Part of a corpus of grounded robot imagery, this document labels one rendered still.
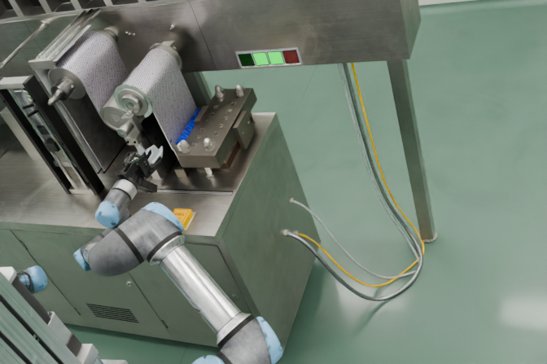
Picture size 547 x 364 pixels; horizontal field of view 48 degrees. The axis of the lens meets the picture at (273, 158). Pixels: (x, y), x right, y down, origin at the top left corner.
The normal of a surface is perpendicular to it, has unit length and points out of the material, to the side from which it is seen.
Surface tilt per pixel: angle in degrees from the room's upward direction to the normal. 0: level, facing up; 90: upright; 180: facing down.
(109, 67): 92
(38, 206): 0
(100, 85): 92
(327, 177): 0
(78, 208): 0
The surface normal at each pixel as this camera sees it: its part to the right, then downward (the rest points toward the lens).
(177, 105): 0.91, 0.01
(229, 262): -0.31, 0.68
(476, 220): -0.28, -0.74
